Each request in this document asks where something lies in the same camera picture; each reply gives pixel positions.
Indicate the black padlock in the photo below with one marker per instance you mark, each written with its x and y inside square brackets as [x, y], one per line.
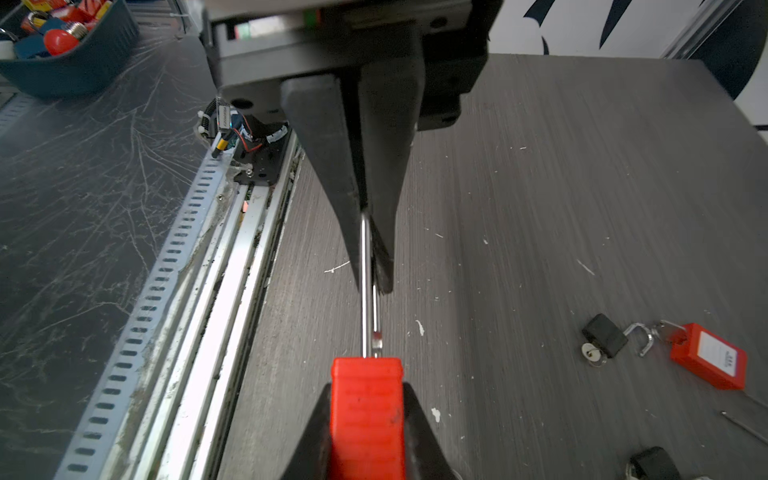
[653, 463]
[604, 339]

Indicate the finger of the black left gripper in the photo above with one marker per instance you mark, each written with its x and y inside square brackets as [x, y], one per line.
[314, 106]
[390, 94]

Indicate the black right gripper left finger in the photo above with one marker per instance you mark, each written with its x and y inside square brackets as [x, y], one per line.
[311, 457]

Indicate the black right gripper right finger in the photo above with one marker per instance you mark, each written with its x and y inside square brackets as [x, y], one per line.
[424, 458]

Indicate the teal bin of items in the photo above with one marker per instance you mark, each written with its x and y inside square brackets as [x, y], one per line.
[67, 56]

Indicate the black padlock right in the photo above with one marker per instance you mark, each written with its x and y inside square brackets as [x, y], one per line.
[653, 463]

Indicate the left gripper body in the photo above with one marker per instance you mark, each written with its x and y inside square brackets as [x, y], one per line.
[252, 46]

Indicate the white cable duct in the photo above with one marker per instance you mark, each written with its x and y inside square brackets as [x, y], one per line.
[117, 391]

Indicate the aluminium cage frame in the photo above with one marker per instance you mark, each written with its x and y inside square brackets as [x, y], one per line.
[708, 18]

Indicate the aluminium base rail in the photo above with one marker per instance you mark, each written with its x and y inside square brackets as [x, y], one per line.
[179, 427]

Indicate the red padlock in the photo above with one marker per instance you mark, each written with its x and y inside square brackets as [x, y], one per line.
[708, 356]
[367, 401]

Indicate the black padlock left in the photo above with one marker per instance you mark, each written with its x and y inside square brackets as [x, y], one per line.
[604, 339]

